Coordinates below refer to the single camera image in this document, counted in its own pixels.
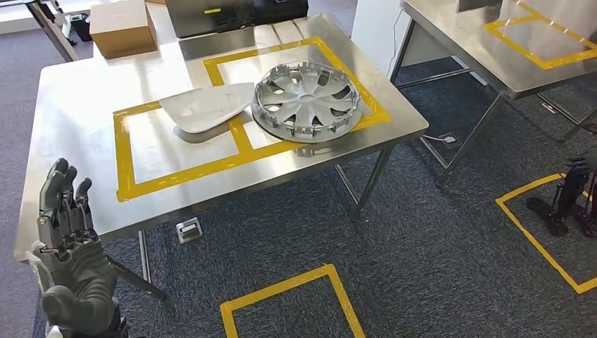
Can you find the brown cardboard box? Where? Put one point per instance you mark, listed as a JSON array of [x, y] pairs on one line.
[[123, 28]]

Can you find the steel table leg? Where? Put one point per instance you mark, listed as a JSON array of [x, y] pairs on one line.
[[135, 277]]

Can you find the black bin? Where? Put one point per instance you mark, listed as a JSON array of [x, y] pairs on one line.
[[81, 28]]

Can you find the black bag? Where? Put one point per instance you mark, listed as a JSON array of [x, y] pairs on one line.
[[280, 11]]

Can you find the black floor socket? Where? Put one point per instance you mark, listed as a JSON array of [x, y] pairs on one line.
[[450, 140]]

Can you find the white plastic shell part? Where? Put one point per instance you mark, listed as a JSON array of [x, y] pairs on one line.
[[205, 107]]

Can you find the steel workbench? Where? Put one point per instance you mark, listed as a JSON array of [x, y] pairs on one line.
[[79, 93]]

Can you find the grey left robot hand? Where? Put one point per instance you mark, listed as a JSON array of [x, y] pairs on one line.
[[79, 275]]

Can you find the black metal pole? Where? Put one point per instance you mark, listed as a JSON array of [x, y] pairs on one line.
[[53, 30]]

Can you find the dark flat panel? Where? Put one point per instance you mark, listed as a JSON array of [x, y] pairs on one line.
[[480, 4]]

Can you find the yellow bench tape marking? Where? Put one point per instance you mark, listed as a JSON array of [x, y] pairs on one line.
[[527, 53]]

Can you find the grey laptop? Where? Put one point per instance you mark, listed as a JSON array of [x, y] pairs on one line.
[[205, 16]]

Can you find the steel frame table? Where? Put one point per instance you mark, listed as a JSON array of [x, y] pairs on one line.
[[447, 42]]

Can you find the yellow floor tape square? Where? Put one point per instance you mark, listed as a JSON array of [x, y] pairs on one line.
[[527, 233], [340, 294]]

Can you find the silver metal wheel part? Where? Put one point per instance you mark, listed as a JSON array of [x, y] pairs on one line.
[[308, 100]]

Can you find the white floor outlet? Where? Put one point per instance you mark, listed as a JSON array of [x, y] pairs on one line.
[[189, 231]]

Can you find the black humanoid robot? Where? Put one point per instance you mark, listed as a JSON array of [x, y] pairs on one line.
[[566, 196]]

